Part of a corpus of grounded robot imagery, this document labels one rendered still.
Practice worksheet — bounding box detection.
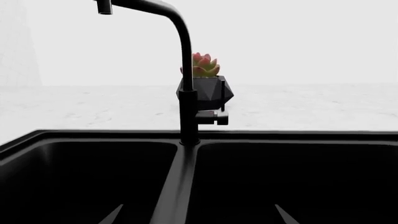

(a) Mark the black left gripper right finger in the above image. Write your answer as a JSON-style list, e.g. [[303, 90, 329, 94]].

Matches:
[[274, 203, 300, 224]]

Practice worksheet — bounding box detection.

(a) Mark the black faceted plant pot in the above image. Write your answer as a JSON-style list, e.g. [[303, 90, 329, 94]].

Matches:
[[175, 75, 235, 111]]

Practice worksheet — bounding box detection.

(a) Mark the black double-basin sink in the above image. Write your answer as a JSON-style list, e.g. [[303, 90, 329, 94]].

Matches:
[[0, 129, 398, 224]]

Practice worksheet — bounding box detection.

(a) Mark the pink green succulent plant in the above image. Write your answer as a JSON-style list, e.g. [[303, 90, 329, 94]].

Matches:
[[180, 52, 221, 78]]

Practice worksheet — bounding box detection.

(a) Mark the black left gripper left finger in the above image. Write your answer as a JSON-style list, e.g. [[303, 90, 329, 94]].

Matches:
[[98, 203, 124, 224]]

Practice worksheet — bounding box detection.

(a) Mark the black kitchen faucet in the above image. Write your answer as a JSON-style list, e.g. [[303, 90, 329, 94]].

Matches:
[[94, 0, 230, 146]]

